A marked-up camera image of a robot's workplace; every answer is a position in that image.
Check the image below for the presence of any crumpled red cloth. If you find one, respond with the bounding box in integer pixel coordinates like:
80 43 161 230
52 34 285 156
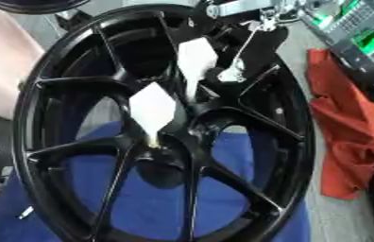
304 48 374 201

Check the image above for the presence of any black spoked wheel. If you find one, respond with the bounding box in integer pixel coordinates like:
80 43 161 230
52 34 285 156
9 4 318 242

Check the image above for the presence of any white hub pin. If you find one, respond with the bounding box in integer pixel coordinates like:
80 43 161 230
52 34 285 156
175 36 220 102

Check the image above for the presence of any pale pink fabric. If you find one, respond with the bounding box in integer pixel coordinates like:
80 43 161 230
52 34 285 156
0 2 47 121

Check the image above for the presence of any black round tyre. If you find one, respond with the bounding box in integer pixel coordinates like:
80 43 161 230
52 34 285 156
0 0 94 15

